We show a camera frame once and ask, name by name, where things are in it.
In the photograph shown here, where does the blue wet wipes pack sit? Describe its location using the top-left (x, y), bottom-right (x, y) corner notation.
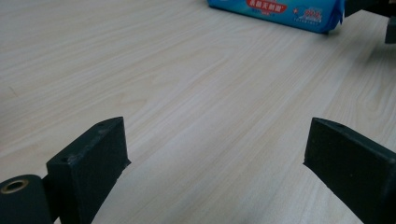
top-left (206, 0), bottom-right (346, 35)

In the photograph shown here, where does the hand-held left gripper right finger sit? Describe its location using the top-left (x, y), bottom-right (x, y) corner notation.
top-left (303, 117), bottom-right (396, 224)

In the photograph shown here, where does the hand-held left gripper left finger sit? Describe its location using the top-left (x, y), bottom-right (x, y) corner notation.
top-left (46, 116), bottom-right (132, 224)

